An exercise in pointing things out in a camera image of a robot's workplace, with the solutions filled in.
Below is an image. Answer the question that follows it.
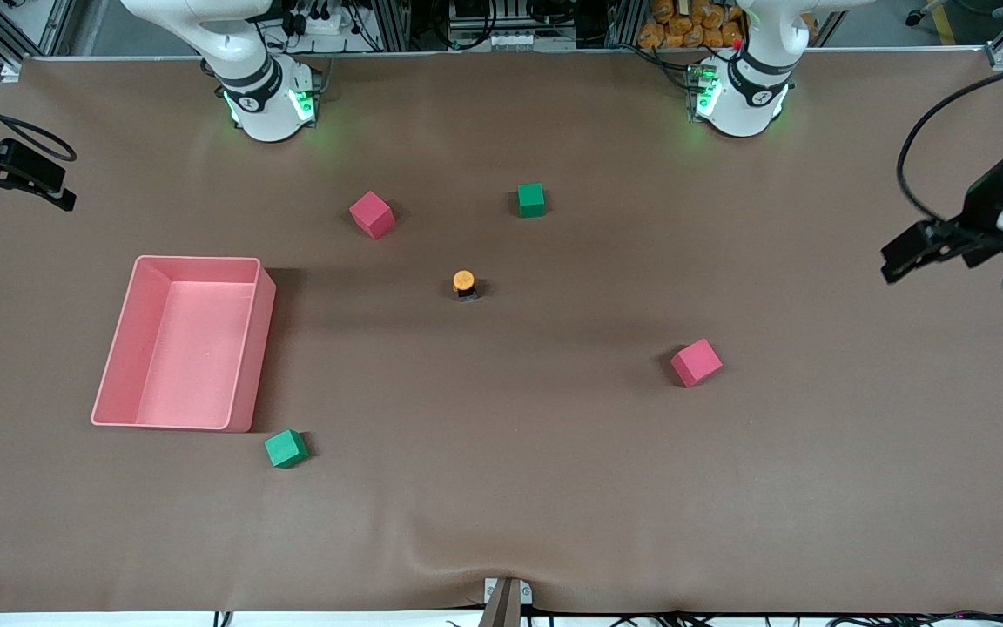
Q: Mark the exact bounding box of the bag of orange items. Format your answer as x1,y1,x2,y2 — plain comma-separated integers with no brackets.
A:
638,0,746,51

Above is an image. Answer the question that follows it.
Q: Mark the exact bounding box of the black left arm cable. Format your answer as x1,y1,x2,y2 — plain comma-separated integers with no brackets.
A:
896,65,1003,224

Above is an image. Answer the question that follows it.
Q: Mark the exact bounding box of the brown table cover mat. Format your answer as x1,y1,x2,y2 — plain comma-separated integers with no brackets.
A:
0,48,1003,615

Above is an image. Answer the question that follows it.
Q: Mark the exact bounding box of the pink foam cube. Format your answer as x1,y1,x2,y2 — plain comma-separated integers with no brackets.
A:
670,339,724,388
349,191,397,239

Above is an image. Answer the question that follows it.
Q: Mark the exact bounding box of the pink plastic bin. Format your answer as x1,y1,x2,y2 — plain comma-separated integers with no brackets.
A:
91,255,277,433

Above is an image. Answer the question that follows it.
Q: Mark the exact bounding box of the white power strip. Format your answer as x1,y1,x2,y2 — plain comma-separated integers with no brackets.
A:
288,9,354,36

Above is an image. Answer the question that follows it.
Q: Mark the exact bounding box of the metal table clamp bracket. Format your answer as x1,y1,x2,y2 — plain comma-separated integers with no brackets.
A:
482,577,534,627

